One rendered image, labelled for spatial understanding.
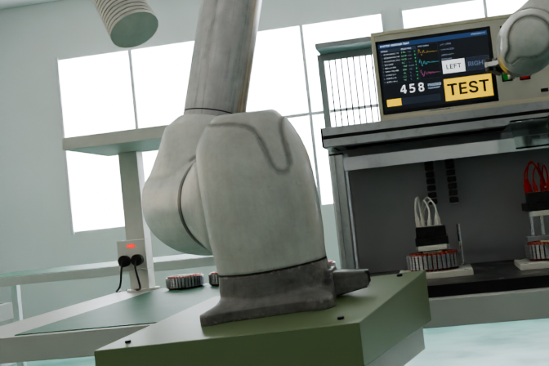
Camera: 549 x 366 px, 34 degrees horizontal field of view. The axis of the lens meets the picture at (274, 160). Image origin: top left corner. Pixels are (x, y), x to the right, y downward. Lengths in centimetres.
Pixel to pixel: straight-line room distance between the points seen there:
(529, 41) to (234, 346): 75
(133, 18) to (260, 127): 171
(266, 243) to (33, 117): 811
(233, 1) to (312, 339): 62
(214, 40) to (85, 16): 774
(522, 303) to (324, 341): 68
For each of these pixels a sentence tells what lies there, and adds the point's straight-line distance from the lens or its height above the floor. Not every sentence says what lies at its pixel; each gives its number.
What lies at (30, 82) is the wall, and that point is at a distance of 928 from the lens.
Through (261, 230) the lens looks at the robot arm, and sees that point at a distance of 117.
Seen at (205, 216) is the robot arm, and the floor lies 94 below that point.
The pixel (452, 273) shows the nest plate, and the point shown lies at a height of 78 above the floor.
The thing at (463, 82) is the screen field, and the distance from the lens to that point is 205.
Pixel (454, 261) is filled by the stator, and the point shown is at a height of 80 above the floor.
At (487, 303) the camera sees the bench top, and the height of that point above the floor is 73.
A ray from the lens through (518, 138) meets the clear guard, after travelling 178.
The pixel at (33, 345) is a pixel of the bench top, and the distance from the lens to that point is 184.
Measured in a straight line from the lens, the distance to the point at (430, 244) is 195.
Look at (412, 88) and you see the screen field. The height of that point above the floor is 118.
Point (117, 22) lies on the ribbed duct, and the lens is 286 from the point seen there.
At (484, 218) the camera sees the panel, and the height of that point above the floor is 87.
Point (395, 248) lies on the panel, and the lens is 216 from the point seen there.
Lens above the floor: 93
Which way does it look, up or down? 4 degrees up
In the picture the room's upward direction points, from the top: 6 degrees counter-clockwise
